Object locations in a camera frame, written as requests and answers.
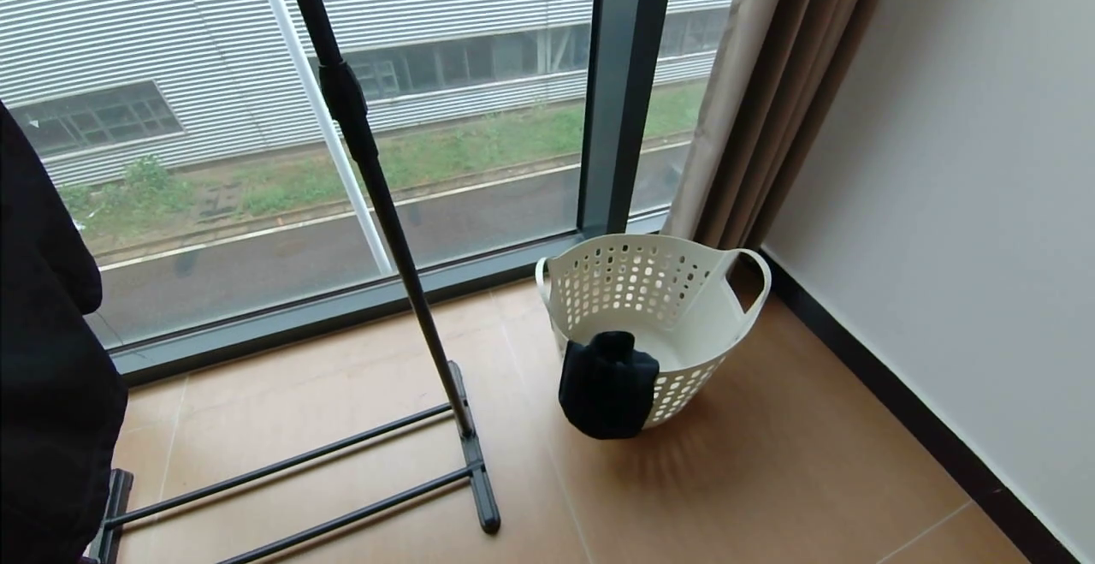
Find window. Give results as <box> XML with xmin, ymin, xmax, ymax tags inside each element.
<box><xmin>0</xmin><ymin>0</ymin><xmax>754</xmax><ymax>387</ymax></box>

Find beige curtain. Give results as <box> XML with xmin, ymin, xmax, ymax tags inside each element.
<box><xmin>660</xmin><ymin>0</ymin><xmax>906</xmax><ymax>253</ymax></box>

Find black shorts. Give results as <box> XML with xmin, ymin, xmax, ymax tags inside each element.
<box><xmin>0</xmin><ymin>102</ymin><xmax>129</xmax><ymax>564</ymax></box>

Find black garment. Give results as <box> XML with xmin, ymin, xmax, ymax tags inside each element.
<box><xmin>558</xmin><ymin>330</ymin><xmax>662</xmax><ymax>441</ymax></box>

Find black clothes rack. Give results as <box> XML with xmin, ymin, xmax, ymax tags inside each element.
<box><xmin>86</xmin><ymin>0</ymin><xmax>502</xmax><ymax>564</ymax></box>

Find white laundry basket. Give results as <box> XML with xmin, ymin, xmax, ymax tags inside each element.
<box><xmin>536</xmin><ymin>233</ymin><xmax>772</xmax><ymax>430</ymax></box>

